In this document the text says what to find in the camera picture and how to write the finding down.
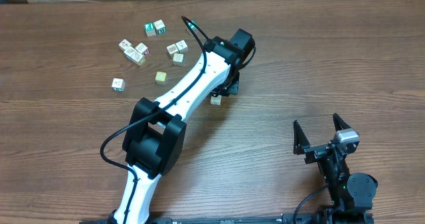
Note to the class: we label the wooden block triangle picture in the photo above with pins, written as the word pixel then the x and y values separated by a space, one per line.
pixel 182 46

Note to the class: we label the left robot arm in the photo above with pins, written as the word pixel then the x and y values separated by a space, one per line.
pixel 154 137

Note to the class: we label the green top wooden block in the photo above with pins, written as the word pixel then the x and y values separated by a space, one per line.
pixel 149 29

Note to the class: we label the wooden block scribble picture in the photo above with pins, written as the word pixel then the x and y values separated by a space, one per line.
pixel 216 100

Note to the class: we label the wooden block teal side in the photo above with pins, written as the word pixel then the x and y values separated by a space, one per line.
pixel 118 84

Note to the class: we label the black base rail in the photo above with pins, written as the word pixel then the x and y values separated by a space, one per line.
pixel 283 219

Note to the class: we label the wooden block green side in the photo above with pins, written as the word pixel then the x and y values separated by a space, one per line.
pixel 159 27

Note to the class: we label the wooden block red side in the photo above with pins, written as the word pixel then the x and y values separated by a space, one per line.
pixel 142 48

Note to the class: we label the wooden block green picture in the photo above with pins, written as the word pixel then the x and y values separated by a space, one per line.
pixel 178 59

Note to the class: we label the wooden block squirrel picture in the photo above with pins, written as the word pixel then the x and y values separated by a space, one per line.
pixel 124 45

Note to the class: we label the wooden block ball picture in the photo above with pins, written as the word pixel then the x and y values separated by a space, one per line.
pixel 129 52

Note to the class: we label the yellow top wooden block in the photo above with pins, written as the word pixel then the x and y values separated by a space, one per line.
pixel 161 78

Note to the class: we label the yellow wooden block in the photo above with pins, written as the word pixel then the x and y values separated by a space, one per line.
pixel 138 58
pixel 161 78

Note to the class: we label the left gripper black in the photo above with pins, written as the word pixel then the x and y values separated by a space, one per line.
pixel 232 86

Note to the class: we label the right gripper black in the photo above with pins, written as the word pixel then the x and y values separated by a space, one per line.
pixel 302 141

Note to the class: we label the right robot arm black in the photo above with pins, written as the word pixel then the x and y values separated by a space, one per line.
pixel 351 194

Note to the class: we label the wooden block brown picture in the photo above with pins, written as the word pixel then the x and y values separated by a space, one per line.
pixel 172 50

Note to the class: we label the green number four block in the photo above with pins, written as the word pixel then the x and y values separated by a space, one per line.
pixel 191 26

